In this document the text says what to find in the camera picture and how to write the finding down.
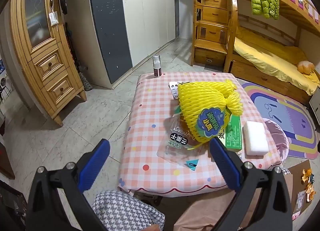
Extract grey and white wardrobe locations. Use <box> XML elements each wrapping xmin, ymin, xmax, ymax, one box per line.
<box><xmin>89</xmin><ymin>0</ymin><xmax>179</xmax><ymax>89</ymax></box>

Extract white foam block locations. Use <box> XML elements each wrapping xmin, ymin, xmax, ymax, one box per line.
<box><xmin>243</xmin><ymin>121</ymin><xmax>270</xmax><ymax>156</ymax></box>

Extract green paper box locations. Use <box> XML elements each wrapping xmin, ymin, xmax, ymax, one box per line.
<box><xmin>225</xmin><ymin>114</ymin><xmax>243</xmax><ymax>152</ymax></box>

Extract clear snack bag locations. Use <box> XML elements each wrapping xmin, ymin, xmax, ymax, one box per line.
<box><xmin>157</xmin><ymin>106</ymin><xmax>213</xmax><ymax>171</ymax></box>

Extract small spray bottle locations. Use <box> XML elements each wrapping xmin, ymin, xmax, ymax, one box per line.
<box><xmin>152</xmin><ymin>55</ymin><xmax>162</xmax><ymax>77</ymax></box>

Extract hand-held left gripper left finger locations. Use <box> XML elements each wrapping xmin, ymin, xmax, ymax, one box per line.
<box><xmin>26</xmin><ymin>138</ymin><xmax>112</xmax><ymax>231</ymax></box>

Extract yellow bed sheet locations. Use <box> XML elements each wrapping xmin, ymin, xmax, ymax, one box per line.
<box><xmin>234</xmin><ymin>26</ymin><xmax>320</xmax><ymax>96</ymax></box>

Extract wooden glass-door cabinet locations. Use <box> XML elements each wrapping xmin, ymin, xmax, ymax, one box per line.
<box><xmin>10</xmin><ymin>0</ymin><xmax>87</xmax><ymax>127</ymax></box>

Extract yellow foam fruit net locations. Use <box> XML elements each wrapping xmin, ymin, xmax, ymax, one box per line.
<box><xmin>177</xmin><ymin>78</ymin><xmax>243</xmax><ymax>144</ymax></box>

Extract brown cardboard sheet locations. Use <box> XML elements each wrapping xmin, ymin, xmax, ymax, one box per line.
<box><xmin>282</xmin><ymin>160</ymin><xmax>313</xmax><ymax>221</ymax></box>

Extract wooden bunk bed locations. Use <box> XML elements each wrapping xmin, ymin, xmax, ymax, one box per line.
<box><xmin>224</xmin><ymin>0</ymin><xmax>320</xmax><ymax>105</ymax></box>

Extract pink checkered tablecloth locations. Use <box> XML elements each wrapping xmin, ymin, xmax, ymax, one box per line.
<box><xmin>117</xmin><ymin>72</ymin><xmax>283</xmax><ymax>198</ymax></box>

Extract pink paper card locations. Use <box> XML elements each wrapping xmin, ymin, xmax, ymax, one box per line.
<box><xmin>294</xmin><ymin>191</ymin><xmax>307</xmax><ymax>220</ymax></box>

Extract rainbow rug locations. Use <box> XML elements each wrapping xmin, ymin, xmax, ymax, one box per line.
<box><xmin>241</xmin><ymin>82</ymin><xmax>319</xmax><ymax>160</ymax></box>

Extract pile of orange peels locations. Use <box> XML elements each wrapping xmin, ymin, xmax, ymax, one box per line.
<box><xmin>301</xmin><ymin>168</ymin><xmax>316</xmax><ymax>201</ymax></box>

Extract silver blister pack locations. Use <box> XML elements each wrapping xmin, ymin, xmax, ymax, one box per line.
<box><xmin>169</xmin><ymin>81</ymin><xmax>185</xmax><ymax>99</ymax></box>

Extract wooden stair drawers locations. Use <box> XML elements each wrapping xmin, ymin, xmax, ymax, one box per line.
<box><xmin>192</xmin><ymin>0</ymin><xmax>237</xmax><ymax>67</ymax></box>

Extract orange plush toy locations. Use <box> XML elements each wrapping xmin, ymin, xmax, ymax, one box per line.
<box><xmin>297</xmin><ymin>60</ymin><xmax>315</xmax><ymax>74</ymax></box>

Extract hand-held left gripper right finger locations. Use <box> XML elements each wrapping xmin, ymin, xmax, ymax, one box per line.
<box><xmin>209</xmin><ymin>137</ymin><xmax>293</xmax><ymax>231</ymax></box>

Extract trash bin with pink bag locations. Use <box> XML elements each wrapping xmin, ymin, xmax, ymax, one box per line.
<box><xmin>264</xmin><ymin>118</ymin><xmax>290</xmax><ymax>158</ymax></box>

